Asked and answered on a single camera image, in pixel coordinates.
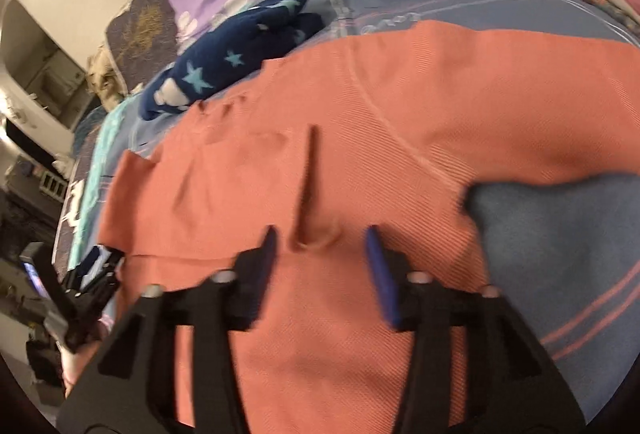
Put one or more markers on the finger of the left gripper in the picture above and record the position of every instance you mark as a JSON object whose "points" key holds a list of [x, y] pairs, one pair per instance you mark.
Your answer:
{"points": [[99, 263]]}

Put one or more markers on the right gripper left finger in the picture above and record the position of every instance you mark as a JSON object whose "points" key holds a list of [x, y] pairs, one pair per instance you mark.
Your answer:
{"points": [[129, 386]]}

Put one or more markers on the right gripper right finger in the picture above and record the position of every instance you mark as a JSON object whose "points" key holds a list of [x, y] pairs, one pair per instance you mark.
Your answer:
{"points": [[512, 385]]}

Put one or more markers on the coral pink long-sleeve shirt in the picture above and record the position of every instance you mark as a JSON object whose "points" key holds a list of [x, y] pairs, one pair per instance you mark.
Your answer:
{"points": [[387, 129]]}

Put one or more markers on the beige crumpled clothes pile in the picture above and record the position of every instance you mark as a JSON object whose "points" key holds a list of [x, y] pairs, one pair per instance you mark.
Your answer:
{"points": [[103, 80]]}

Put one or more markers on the dark deer-print bed sheet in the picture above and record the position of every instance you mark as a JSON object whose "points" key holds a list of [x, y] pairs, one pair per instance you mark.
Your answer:
{"points": [[71, 206]]}

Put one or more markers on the dark tree-print pillow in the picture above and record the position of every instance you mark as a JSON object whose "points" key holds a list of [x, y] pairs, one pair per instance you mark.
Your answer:
{"points": [[142, 39]]}

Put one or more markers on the navy star fleece blanket roll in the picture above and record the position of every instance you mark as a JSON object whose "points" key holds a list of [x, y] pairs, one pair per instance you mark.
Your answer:
{"points": [[228, 54]]}

